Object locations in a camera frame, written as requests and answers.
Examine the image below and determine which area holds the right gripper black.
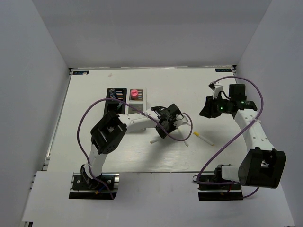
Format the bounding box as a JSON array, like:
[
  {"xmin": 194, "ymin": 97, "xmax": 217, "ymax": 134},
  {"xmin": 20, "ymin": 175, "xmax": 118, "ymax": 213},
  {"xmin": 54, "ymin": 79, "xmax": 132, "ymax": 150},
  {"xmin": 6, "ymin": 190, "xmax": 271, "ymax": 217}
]
[{"xmin": 200, "ymin": 94, "xmax": 232, "ymax": 119}]

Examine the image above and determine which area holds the pale yellow white marker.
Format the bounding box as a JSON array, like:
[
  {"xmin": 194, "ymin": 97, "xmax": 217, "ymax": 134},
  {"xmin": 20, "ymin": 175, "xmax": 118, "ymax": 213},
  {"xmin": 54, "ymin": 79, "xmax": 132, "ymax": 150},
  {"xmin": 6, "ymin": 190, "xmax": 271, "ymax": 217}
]
[{"xmin": 177, "ymin": 128, "xmax": 189, "ymax": 147}]

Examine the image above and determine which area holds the yellow cap marker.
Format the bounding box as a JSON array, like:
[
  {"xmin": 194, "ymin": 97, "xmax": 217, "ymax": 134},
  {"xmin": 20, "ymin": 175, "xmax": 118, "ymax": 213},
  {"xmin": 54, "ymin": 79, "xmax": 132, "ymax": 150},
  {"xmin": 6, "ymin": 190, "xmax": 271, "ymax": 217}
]
[
  {"xmin": 150, "ymin": 138, "xmax": 161, "ymax": 144},
  {"xmin": 193, "ymin": 132, "xmax": 214, "ymax": 146}
]

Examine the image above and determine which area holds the blue white glue tube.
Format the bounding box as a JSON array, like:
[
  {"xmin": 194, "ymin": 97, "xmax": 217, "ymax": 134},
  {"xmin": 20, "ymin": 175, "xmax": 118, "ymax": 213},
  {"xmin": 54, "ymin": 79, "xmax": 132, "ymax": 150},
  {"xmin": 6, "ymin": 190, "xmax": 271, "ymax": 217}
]
[{"xmin": 109, "ymin": 88, "xmax": 118, "ymax": 100}]

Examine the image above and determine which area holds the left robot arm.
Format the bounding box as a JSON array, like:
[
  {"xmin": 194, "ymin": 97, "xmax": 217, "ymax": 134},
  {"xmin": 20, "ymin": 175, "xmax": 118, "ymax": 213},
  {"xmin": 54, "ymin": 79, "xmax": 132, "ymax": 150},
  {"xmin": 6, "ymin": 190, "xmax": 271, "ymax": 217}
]
[{"xmin": 80, "ymin": 104, "xmax": 188, "ymax": 189}]

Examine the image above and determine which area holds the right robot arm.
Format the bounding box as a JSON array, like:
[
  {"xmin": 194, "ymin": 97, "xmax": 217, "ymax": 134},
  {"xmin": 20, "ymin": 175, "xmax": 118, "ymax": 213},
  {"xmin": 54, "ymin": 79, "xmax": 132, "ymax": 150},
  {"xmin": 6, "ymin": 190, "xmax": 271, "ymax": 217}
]
[{"xmin": 197, "ymin": 83, "xmax": 286, "ymax": 189}]

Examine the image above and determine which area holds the white pen holder box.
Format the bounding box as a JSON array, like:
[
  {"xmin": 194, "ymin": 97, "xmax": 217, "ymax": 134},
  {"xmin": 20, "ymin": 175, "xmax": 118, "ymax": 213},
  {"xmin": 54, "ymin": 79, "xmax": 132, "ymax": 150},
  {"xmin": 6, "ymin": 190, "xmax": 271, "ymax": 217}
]
[{"xmin": 125, "ymin": 88, "xmax": 147, "ymax": 134}]

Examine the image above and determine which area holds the black pen holder box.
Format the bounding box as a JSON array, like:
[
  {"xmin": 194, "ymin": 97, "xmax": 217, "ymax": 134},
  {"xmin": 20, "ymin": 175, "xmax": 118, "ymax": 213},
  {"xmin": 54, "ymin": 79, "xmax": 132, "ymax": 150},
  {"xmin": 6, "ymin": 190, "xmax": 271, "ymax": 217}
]
[{"xmin": 104, "ymin": 88, "xmax": 127, "ymax": 115}]

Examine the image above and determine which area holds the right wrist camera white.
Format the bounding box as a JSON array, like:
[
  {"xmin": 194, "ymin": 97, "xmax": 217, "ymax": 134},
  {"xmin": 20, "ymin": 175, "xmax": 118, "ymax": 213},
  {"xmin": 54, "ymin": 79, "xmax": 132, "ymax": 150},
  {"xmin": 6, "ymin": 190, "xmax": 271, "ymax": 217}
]
[{"xmin": 209, "ymin": 82, "xmax": 223, "ymax": 99}]

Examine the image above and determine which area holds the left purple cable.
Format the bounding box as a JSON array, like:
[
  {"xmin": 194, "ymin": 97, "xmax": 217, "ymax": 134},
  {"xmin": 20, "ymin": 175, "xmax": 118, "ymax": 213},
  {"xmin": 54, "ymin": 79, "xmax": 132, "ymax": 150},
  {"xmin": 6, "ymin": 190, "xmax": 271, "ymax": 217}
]
[{"xmin": 77, "ymin": 98, "xmax": 192, "ymax": 201}]

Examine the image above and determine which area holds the purple cable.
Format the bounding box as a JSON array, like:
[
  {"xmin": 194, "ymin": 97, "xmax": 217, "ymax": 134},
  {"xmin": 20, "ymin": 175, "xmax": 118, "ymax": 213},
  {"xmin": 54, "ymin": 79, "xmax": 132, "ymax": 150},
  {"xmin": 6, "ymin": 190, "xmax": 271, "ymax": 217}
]
[
  {"xmin": 196, "ymin": 76, "xmax": 265, "ymax": 199},
  {"xmin": 77, "ymin": 98, "xmax": 192, "ymax": 201}
]

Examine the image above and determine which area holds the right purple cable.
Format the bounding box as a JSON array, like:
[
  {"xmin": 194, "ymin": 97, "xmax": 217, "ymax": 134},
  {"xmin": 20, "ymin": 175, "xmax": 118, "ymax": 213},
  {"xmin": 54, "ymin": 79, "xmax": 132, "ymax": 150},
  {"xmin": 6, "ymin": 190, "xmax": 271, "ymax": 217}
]
[{"xmin": 196, "ymin": 76, "xmax": 265, "ymax": 199}]

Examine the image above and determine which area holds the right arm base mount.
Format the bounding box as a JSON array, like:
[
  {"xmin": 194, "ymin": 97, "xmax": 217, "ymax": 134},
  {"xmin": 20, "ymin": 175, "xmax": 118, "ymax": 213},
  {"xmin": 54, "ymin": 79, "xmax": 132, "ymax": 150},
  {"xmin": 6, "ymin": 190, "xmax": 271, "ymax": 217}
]
[{"xmin": 192, "ymin": 165, "xmax": 244, "ymax": 201}]

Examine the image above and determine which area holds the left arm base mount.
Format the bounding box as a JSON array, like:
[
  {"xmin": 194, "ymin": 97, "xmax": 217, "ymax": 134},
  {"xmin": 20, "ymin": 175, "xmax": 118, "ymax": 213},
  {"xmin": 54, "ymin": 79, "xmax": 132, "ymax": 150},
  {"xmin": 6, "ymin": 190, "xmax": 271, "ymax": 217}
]
[{"xmin": 69, "ymin": 172, "xmax": 119, "ymax": 200}]

